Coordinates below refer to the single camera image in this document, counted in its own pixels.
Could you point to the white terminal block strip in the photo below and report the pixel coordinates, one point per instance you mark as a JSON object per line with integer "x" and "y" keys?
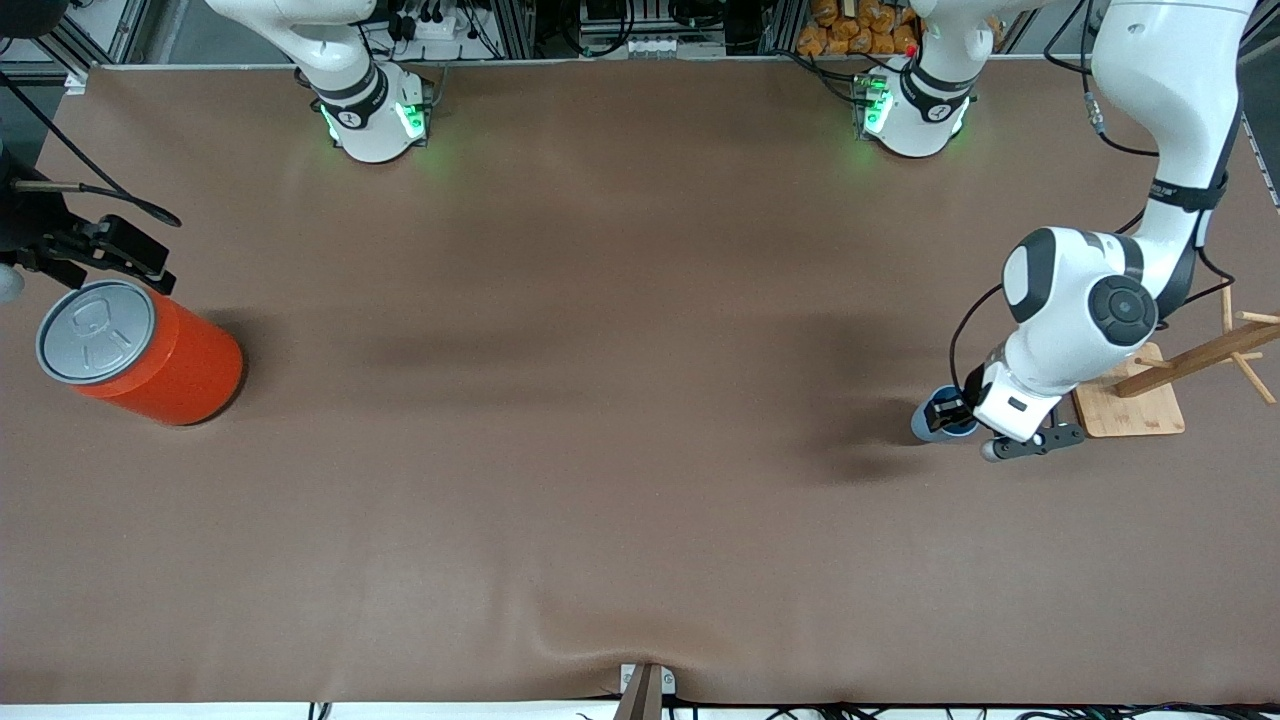
{"x": 670, "y": 45}

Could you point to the light blue plastic cup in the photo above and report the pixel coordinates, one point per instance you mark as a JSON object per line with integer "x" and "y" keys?
{"x": 925, "y": 428}

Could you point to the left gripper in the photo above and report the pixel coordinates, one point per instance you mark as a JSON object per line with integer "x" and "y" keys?
{"x": 972, "y": 385}

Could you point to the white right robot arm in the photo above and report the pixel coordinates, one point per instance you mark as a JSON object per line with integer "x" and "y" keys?
{"x": 350, "y": 60}

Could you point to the brown table cover cloth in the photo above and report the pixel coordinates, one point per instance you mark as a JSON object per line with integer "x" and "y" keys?
{"x": 640, "y": 500}

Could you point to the orange can with grey lid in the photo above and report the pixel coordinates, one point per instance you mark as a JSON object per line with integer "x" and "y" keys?
{"x": 180, "y": 365}

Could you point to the wooden mug tree stand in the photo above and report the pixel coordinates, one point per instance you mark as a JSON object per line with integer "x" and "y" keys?
{"x": 1140, "y": 410}

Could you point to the orange snack bags pile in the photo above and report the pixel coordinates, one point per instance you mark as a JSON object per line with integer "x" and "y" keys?
{"x": 850, "y": 30}

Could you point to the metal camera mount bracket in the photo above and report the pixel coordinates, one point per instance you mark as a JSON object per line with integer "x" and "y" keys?
{"x": 645, "y": 690}

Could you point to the white power strip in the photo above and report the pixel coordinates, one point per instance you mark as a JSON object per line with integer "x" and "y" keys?
{"x": 430, "y": 25}

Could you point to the aluminium frame profile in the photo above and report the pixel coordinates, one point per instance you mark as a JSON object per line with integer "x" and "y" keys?
{"x": 1260, "y": 40}
{"x": 90, "y": 40}

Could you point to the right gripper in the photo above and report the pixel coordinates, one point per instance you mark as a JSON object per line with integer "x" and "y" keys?
{"x": 38, "y": 222}

